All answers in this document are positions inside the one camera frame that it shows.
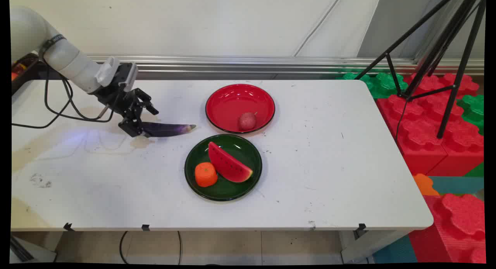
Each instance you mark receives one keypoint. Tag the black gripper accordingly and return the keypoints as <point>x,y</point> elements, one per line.
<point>116,100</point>

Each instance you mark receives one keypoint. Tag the purple toy eggplant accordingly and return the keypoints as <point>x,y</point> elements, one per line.
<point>168,128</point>

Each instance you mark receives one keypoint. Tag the orange toy fruit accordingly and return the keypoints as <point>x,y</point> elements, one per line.
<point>205,174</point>

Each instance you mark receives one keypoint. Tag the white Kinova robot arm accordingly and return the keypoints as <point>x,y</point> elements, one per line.
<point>71,63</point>

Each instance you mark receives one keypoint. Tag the red round plate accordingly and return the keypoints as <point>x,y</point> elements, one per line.
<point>232,104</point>

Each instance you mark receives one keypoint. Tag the toy watermelon slice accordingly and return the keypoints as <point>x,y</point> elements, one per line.
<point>226,164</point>

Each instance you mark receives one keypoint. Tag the small red toy fruit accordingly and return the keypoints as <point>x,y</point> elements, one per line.
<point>247,121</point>

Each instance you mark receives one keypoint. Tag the black table edge clip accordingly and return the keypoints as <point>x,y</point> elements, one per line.
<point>68,226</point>
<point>145,227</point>
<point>361,227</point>

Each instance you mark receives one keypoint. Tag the dark green round plate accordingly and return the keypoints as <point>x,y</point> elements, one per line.
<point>240,183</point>

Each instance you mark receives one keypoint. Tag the dark woven basket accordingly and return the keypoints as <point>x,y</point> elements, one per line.
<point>23,69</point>

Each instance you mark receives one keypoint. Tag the green foam block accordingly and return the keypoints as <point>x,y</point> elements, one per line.
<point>381,85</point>
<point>473,110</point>

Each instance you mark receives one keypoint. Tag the white table leg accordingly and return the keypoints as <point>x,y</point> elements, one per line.
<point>368,245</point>

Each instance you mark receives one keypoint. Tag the large red foam block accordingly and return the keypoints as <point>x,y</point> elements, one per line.
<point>422,133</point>

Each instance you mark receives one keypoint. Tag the teal foam mat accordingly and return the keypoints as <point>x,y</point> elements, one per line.
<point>457,184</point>
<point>395,251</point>

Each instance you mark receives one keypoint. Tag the orange foam piece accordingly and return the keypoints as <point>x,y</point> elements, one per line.
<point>425,184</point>

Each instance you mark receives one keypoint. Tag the black tripod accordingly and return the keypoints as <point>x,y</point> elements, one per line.
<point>441,44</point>

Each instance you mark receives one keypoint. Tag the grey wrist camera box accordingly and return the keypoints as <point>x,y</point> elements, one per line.
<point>127,75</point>

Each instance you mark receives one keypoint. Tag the white vented camera bracket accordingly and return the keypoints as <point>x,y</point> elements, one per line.
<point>107,71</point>

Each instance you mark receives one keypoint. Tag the aluminium wall rail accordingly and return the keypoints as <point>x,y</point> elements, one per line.
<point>271,63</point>

